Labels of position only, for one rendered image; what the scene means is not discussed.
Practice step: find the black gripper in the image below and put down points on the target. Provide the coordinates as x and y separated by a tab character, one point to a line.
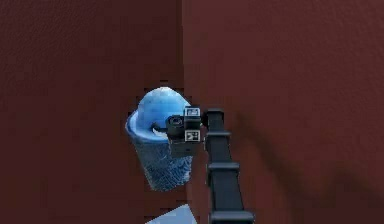
176	133

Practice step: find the blue mesh trash can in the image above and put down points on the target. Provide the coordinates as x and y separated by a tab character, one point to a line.
156	150

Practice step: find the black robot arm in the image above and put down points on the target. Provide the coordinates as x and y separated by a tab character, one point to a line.
222	180

